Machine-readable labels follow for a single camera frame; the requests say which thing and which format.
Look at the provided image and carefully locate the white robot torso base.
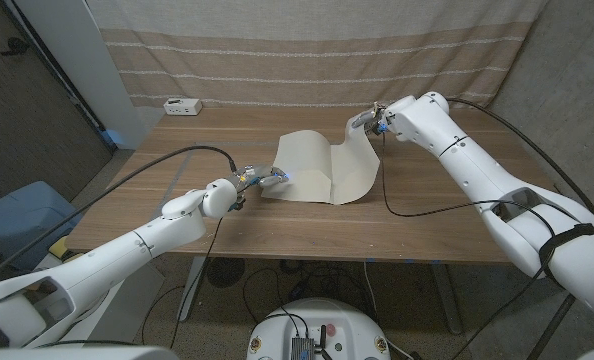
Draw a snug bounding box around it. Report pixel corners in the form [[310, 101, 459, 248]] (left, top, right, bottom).
[[245, 297, 392, 360]]

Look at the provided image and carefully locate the grey electronics box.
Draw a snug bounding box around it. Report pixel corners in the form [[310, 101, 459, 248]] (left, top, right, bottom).
[[290, 336, 317, 360]]

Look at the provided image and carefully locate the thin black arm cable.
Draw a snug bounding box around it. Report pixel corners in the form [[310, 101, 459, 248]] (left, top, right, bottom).
[[169, 217, 224, 349], [380, 132, 561, 360]]

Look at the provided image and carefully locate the black floor cable tangle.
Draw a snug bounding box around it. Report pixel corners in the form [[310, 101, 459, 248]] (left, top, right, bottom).
[[241, 259, 378, 326]]

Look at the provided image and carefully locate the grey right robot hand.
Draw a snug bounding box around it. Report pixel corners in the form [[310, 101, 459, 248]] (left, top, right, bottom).
[[350, 102, 391, 135]]

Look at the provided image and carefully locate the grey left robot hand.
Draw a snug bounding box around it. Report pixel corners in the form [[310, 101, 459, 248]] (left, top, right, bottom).
[[229, 163, 291, 194]]

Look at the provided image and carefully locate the cream paper file folder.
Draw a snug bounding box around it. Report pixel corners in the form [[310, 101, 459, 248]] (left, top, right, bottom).
[[260, 110, 381, 206]]

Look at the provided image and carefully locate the yellow and black floor object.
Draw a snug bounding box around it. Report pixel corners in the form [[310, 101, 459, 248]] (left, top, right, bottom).
[[49, 235, 86, 262]]

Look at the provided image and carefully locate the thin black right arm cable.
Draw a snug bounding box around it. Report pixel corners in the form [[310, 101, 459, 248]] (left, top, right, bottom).
[[380, 132, 561, 360]]

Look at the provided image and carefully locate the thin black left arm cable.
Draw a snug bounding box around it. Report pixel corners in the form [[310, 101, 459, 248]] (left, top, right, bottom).
[[169, 217, 224, 349]]

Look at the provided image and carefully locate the black arm strap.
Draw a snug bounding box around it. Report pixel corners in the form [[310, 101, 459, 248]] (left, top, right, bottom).
[[539, 223, 594, 289]]

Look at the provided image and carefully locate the white wall pillar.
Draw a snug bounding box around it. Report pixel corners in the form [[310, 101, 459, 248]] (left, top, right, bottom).
[[14, 0, 148, 150]]

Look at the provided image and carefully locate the white power strip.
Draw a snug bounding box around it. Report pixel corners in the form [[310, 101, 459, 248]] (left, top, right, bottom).
[[163, 97, 203, 117]]

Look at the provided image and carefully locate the blue plastic bin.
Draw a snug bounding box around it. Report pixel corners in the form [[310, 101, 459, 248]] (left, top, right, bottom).
[[0, 180, 83, 271]]

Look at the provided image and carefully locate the black round floor disc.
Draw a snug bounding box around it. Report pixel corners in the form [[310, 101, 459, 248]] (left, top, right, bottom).
[[206, 257, 246, 289]]

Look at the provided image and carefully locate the black door handle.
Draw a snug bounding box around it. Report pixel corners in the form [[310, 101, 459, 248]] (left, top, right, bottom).
[[0, 37, 31, 57]]

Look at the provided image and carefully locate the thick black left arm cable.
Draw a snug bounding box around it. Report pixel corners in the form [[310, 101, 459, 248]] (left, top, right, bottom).
[[0, 145, 238, 291]]

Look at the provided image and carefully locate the beige striped curtain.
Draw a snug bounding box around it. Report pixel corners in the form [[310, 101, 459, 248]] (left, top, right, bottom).
[[85, 0, 548, 110]]

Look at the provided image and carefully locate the white table leg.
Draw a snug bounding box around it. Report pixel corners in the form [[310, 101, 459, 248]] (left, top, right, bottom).
[[176, 256, 208, 321]]

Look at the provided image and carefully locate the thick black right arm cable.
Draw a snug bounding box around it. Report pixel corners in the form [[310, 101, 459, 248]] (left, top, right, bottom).
[[446, 97, 594, 221]]

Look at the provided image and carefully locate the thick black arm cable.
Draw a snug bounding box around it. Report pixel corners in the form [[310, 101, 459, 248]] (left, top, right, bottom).
[[446, 97, 594, 221], [0, 145, 238, 291]]

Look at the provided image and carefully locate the grey table leg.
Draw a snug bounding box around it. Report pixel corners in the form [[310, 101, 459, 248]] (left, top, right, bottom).
[[429, 262, 463, 335]]

